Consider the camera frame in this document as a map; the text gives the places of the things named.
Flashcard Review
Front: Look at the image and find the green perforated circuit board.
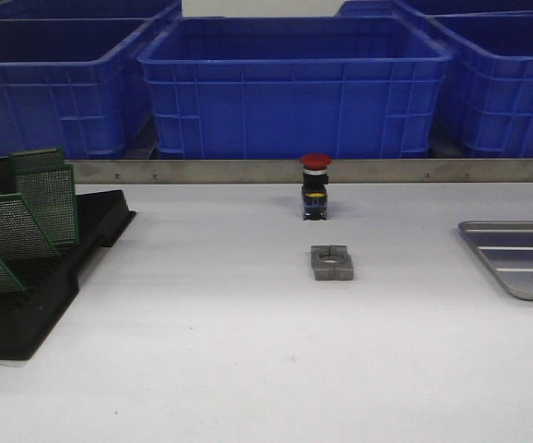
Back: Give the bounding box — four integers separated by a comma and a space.
8, 148, 65, 172

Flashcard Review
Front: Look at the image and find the green circuit board rear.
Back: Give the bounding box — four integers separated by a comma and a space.
15, 164, 79, 245

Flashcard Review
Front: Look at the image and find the green circuit board middle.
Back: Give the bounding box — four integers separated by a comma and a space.
0, 194, 59, 261

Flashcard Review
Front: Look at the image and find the silver metal tray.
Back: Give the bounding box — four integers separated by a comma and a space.
458, 221, 533, 301

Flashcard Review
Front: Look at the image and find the black slotted board rack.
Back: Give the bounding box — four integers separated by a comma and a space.
0, 146, 137, 362

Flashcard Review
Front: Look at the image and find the red emergency stop button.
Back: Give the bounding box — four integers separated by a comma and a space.
300, 153, 332, 221

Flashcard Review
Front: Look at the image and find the grey metal clamp block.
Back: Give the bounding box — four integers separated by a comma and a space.
310, 245, 354, 281

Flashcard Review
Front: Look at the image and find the blue plastic crate centre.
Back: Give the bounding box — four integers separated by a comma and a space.
139, 17, 450, 160

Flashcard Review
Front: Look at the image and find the blue plastic crate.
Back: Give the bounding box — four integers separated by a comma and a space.
139, 17, 450, 160
425, 13, 533, 159
0, 18, 157, 161

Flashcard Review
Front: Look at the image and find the blue crate back right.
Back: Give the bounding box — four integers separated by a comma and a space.
337, 0, 533, 18

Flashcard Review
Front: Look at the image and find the blue plastic crate left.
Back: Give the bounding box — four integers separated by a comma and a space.
0, 18, 157, 161

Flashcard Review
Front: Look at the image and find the blue plastic crate right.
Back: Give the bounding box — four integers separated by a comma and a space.
425, 13, 533, 159

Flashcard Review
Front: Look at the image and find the blue crate back left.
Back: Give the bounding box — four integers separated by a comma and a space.
0, 0, 182, 19

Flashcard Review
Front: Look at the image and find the metal table edge rail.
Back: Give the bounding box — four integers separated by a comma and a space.
72, 159, 533, 185

